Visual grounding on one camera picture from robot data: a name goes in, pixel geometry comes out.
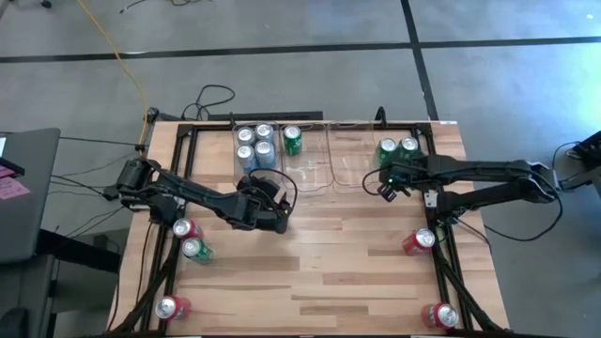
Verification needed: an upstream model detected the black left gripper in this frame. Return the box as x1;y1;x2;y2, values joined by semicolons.
234;176;294;235

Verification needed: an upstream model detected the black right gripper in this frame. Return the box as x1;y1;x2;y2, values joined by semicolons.
377;159;424;204

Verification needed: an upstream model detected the green soda can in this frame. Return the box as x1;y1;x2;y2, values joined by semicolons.
374;137;399;166
180;237;215;265
283;124;304;157
397;136;421;159

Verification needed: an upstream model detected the red soda can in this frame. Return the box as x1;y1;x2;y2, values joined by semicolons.
402;227;437;257
154;294;193;322
421;302;460;330
172;217;206;241

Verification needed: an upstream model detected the clear plastic bin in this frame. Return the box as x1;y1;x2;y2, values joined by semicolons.
328;120;379;194
231;122;283;189
279;122;332;192

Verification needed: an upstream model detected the black bar behind table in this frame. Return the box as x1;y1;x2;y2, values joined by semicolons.
208;111;325;122

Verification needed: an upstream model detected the black box device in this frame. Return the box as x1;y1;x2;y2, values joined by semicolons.
565;130;601;189

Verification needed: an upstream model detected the grey side table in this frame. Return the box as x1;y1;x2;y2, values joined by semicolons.
0;127;61;264

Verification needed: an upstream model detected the pink sticky note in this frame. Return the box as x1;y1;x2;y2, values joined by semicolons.
0;177;30;201

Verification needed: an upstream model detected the black flat device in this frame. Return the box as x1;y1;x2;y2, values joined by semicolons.
0;157;25;178

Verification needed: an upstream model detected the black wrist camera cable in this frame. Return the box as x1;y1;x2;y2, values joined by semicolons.
247;167;299;213

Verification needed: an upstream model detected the black metal table frame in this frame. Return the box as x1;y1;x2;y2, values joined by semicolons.
110;120;506;338

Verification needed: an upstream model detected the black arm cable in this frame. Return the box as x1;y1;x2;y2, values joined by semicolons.
483;185;564;243

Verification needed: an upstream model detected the yellow cable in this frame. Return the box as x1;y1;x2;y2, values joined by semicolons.
74;0;150;156

